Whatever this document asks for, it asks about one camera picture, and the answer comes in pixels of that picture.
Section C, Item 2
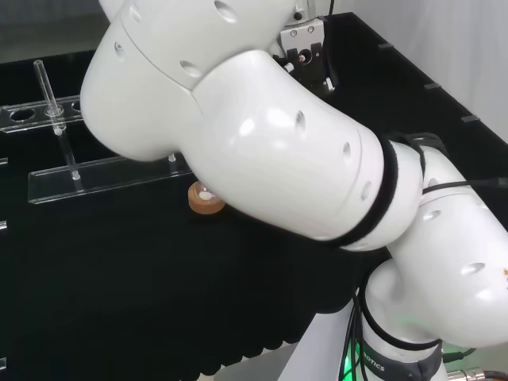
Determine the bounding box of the clear round-bottom flask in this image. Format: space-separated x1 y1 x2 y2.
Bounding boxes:
197 182 217 202

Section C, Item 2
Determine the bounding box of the grey base plate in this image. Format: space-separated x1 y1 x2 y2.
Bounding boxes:
214 307 360 381

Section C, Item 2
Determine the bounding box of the brown cork ring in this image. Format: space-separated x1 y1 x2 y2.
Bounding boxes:
187 180 227 217

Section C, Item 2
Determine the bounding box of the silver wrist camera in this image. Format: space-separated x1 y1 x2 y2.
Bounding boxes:
279 16 325 53

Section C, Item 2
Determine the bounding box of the clear acrylic funnel stand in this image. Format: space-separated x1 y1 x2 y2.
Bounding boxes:
0 59 196 206

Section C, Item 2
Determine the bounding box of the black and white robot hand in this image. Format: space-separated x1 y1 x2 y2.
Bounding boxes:
276 42 338 96

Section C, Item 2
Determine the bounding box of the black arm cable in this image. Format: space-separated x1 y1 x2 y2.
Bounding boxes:
344 283 368 381

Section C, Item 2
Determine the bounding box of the black bench cloth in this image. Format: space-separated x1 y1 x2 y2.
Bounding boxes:
0 11 508 376

